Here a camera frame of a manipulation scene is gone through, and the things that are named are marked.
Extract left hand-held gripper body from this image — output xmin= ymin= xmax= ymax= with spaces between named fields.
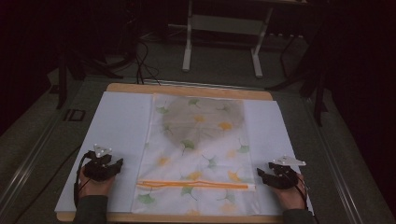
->
xmin=83 ymin=143 xmax=115 ymax=183

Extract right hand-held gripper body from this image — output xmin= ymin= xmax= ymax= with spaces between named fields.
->
xmin=268 ymin=155 xmax=307 ymax=190

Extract leaf print mesh laundry bag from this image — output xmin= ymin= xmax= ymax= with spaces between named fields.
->
xmin=130 ymin=92 xmax=261 ymax=217

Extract white table mat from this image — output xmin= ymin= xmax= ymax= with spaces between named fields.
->
xmin=54 ymin=91 xmax=315 ymax=217

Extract black floor socket plate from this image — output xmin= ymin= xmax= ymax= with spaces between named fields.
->
xmin=63 ymin=108 xmax=87 ymax=122

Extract grey cloth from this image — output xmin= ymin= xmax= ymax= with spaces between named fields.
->
xmin=162 ymin=96 xmax=246 ymax=149

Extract black metal stand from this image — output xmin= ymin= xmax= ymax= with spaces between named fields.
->
xmin=55 ymin=43 xmax=125 ymax=110
xmin=264 ymin=29 xmax=332 ymax=128

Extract wooden table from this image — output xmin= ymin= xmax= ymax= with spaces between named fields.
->
xmin=55 ymin=82 xmax=316 ymax=224

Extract white metal stand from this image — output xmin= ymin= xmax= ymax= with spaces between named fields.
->
xmin=181 ymin=0 xmax=307 ymax=79

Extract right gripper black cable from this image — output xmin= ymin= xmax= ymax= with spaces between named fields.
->
xmin=294 ymin=174 xmax=313 ymax=210

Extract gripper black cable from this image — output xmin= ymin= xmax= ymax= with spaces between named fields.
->
xmin=73 ymin=150 xmax=95 ymax=209
xmin=294 ymin=174 xmax=313 ymax=210

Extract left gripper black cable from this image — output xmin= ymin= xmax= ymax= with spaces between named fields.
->
xmin=73 ymin=150 xmax=95 ymax=209

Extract metal floor rail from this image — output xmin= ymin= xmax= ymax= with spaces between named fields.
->
xmin=302 ymin=95 xmax=367 ymax=224
xmin=0 ymin=92 xmax=85 ymax=208

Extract thin black floor cable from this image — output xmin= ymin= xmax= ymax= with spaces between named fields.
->
xmin=11 ymin=144 xmax=82 ymax=224

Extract black floor cables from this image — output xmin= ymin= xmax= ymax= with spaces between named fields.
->
xmin=134 ymin=39 xmax=163 ymax=87

